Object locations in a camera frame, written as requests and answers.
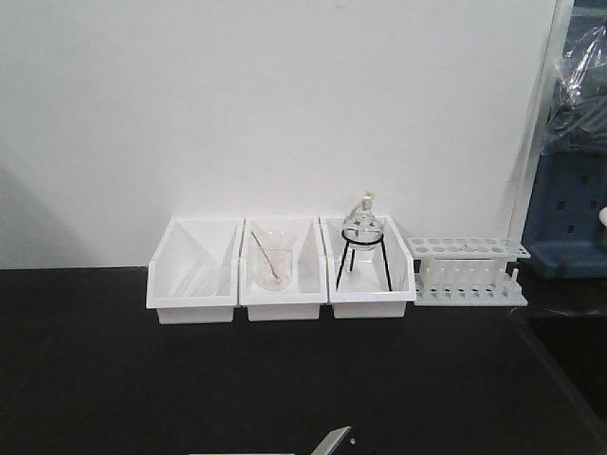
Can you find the white storage bin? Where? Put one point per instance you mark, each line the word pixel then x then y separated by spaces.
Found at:
pixel 371 304
pixel 193 275
pixel 307 291

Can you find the blue-grey pegboard drying rack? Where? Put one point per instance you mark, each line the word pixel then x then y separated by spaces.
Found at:
pixel 562 231

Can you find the white lab faucet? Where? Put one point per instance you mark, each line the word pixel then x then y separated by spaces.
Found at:
pixel 602 216

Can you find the black wire tripod stand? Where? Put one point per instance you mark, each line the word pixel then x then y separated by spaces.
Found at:
pixel 361 264

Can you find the glass beaker in bin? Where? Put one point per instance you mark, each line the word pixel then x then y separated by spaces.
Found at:
pixel 279 247

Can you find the clear plastic bag of pegs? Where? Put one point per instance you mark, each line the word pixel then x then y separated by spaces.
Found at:
pixel 577 119

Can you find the glass stirring rod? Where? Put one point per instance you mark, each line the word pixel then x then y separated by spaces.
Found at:
pixel 266 257

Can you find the white test tube rack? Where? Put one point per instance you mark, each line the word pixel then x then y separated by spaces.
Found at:
pixel 467 271

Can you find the black lab sink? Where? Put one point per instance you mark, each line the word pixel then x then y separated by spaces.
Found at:
pixel 578 346

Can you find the white left storage bin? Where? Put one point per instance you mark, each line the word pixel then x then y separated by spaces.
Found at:
pixel 193 275

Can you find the white right storage bin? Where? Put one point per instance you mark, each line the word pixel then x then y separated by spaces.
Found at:
pixel 371 304

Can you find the glass alcohol lamp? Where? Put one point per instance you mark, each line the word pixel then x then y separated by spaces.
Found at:
pixel 361 229

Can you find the white middle storage bin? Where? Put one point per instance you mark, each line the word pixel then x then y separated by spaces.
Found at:
pixel 307 291

